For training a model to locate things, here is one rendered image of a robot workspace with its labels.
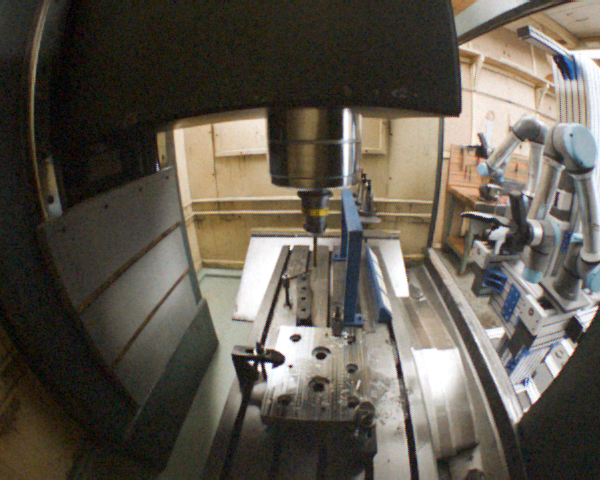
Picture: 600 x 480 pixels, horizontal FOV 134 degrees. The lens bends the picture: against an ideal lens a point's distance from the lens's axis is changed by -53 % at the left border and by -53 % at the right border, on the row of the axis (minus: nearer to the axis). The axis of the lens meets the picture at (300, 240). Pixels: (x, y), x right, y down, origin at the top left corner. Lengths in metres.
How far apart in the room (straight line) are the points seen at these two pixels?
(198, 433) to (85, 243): 0.73
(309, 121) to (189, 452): 0.98
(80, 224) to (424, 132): 1.51
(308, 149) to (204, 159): 1.29
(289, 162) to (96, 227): 0.40
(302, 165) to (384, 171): 1.15
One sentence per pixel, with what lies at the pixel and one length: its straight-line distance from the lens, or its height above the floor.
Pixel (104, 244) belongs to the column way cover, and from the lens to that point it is 0.60.
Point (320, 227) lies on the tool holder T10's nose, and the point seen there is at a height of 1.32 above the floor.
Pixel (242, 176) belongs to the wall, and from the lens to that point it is 1.57.
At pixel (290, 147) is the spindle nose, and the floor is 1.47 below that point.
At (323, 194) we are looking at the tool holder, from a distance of 0.45.
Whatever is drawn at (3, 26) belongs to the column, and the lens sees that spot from 0.60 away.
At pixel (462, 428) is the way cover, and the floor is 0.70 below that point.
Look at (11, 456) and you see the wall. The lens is 1.08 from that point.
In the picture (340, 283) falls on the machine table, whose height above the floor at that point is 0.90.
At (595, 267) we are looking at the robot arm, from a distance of 0.99.
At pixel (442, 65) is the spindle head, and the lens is 0.37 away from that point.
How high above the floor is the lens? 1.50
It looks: 24 degrees down
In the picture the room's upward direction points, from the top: 2 degrees counter-clockwise
